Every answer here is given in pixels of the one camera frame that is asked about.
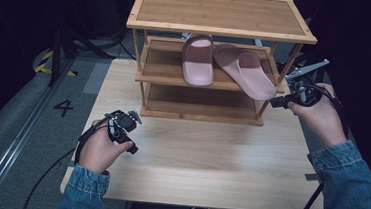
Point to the pink slipper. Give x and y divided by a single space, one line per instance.
246 74
198 67

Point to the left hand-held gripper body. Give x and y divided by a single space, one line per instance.
126 122

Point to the wooden shoe rack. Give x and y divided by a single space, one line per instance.
221 12

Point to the person's left hand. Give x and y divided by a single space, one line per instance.
98 151

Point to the grey tape piece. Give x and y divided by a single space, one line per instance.
311 177

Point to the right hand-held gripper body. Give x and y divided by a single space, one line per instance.
303 92

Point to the person's right hand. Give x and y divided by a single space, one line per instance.
322 118

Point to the metal floor rail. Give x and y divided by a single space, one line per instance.
20 135

